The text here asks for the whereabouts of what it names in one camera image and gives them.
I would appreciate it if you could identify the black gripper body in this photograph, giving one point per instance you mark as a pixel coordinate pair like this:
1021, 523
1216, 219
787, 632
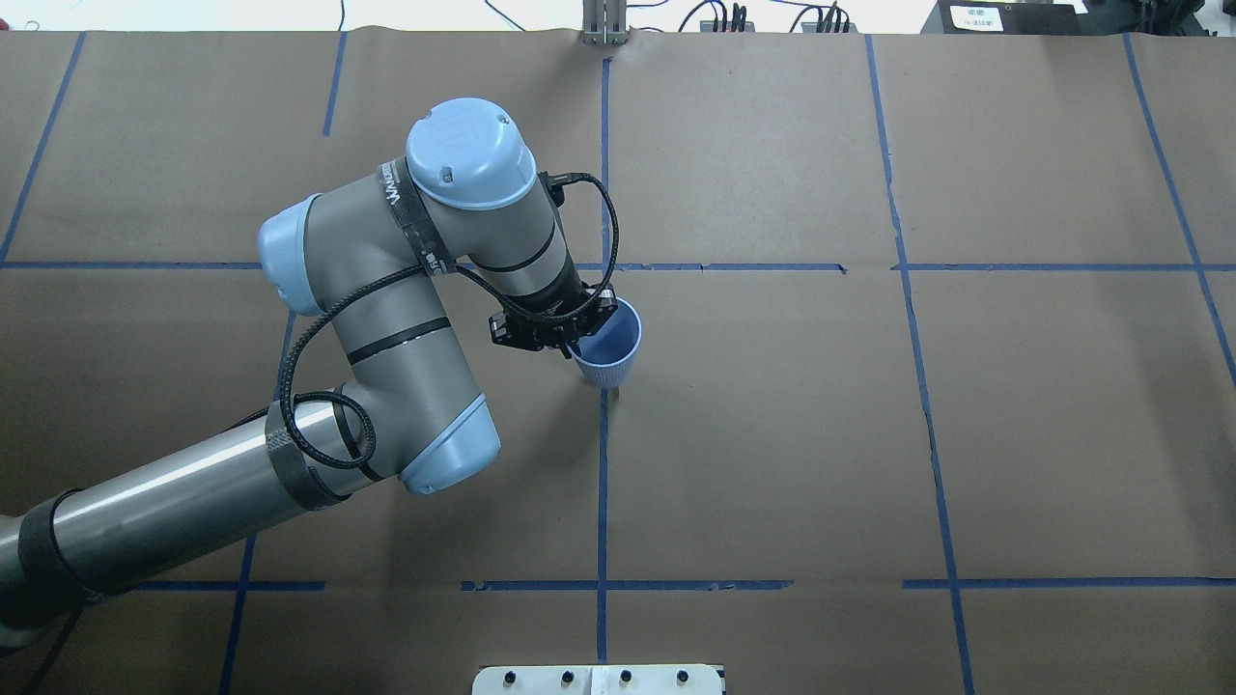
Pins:
563, 291

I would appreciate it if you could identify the blue ribbed plastic cup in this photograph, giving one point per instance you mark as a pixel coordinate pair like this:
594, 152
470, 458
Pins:
607, 358

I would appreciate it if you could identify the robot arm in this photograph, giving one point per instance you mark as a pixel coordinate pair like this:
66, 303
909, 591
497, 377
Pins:
377, 387

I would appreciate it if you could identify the white mounting plate with bolts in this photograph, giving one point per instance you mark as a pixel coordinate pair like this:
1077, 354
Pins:
666, 678

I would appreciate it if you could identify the black power strip left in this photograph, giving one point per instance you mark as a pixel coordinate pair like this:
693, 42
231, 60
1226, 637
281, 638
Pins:
728, 17

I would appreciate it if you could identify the black power strip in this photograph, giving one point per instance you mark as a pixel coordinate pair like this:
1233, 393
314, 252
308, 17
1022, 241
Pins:
819, 19
728, 17

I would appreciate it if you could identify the black power strip right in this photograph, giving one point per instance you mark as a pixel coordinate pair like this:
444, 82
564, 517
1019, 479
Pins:
819, 19

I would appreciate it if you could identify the black box with label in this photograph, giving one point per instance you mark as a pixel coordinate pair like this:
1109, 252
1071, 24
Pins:
1012, 18

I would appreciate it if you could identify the aluminium frame post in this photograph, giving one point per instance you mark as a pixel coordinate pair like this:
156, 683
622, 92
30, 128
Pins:
604, 22

